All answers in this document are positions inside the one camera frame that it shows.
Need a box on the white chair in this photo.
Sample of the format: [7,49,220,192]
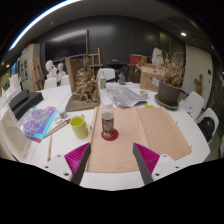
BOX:
[194,107,221,144]
[59,74,71,87]
[179,90,205,121]
[96,67,117,83]
[43,77,58,90]

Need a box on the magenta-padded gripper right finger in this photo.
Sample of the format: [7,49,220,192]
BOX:
[131,142,184,186]

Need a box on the dried plant in grey pot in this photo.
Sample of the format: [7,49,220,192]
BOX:
[157,49,184,107]

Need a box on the dark wall screen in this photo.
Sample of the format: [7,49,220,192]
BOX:
[44,29,89,63]

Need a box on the small white cup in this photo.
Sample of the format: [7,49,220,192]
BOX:
[139,89,149,100]

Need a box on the wooden easel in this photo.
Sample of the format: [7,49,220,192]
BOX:
[32,57,45,91]
[85,47,104,69]

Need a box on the black backpack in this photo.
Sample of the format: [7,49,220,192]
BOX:
[197,116,217,143]

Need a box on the white spray bottle green label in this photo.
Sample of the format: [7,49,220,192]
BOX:
[98,70,107,90]

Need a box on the beige cabinet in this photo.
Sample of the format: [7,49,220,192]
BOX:
[19,43,42,92]

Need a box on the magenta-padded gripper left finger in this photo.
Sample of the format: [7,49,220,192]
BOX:
[43,142,92,186]

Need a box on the brown wooden sculpture model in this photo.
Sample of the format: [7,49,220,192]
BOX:
[64,55,102,113]

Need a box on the red box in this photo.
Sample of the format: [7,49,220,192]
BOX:
[128,53,148,67]

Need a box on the brown cardboard box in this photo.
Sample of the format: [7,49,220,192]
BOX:
[139,63,167,93]

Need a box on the clear bottle with white cap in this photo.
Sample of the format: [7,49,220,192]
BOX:
[100,100,115,139]

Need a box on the small black box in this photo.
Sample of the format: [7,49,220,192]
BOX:
[8,89,30,112]

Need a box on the small grey glass bottle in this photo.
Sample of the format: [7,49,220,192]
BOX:
[118,72,127,85]

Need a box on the grey plant saucer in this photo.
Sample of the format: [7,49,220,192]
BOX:
[154,94,181,111]

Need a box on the large brown cardboard sheet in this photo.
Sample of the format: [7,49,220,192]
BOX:
[86,105,193,173]

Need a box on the colourful printed book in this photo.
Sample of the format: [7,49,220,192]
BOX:
[19,105,58,144]

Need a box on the folded newspaper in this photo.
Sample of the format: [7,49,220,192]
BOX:
[105,85,148,108]

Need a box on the large black box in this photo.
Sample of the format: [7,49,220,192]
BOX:
[12,91,44,121]

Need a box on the yellow-green mug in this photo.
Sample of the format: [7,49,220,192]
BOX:
[69,114,89,140]

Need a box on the white plaster bust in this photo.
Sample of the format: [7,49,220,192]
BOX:
[56,62,67,83]
[45,59,58,80]

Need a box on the wooden figure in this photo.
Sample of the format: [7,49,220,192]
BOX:
[194,73,204,97]

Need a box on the thin wooden stick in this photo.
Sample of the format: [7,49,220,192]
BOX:
[46,133,54,163]

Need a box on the flat round red coaster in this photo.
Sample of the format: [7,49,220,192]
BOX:
[100,128,120,142]

